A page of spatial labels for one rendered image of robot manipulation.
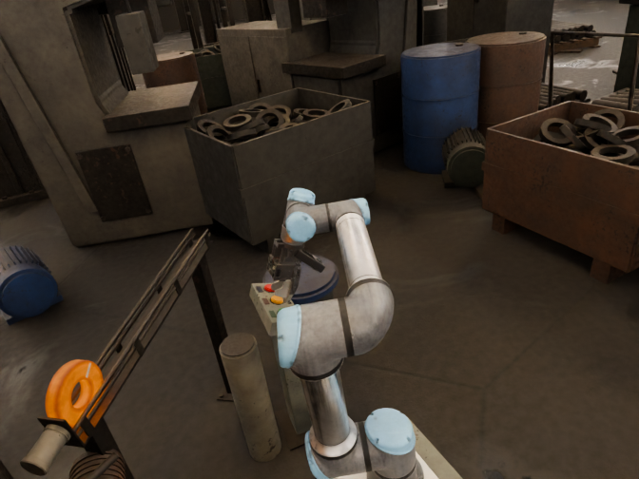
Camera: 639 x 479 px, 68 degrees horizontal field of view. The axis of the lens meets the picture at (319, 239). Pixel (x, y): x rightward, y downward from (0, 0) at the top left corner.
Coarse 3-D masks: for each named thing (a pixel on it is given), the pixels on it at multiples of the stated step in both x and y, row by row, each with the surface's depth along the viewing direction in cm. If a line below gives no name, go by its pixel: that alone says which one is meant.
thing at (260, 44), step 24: (264, 24) 450; (312, 24) 408; (240, 48) 449; (264, 48) 421; (288, 48) 399; (312, 48) 416; (240, 72) 465; (264, 72) 436; (240, 96) 483; (264, 96) 451
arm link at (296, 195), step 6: (294, 192) 130; (300, 192) 131; (306, 192) 132; (312, 192) 133; (288, 198) 132; (294, 198) 130; (300, 198) 130; (306, 198) 130; (312, 198) 131; (288, 204) 132; (312, 204) 132
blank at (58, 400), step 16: (64, 368) 111; (80, 368) 113; (96, 368) 119; (64, 384) 109; (80, 384) 118; (96, 384) 119; (48, 400) 107; (64, 400) 109; (80, 400) 117; (48, 416) 108; (64, 416) 109
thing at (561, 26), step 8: (552, 24) 736; (560, 24) 723; (568, 24) 718; (576, 24) 712; (584, 24) 699; (560, 40) 691; (568, 40) 698; (576, 40) 689; (584, 40) 692; (592, 40) 697; (560, 48) 693; (568, 48) 695; (576, 48) 697
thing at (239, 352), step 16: (240, 336) 154; (224, 352) 148; (240, 352) 148; (256, 352) 151; (224, 368) 152; (240, 368) 148; (256, 368) 152; (240, 384) 152; (256, 384) 154; (240, 400) 156; (256, 400) 157; (240, 416) 162; (256, 416) 160; (272, 416) 166; (256, 432) 164; (272, 432) 168; (256, 448) 168; (272, 448) 170
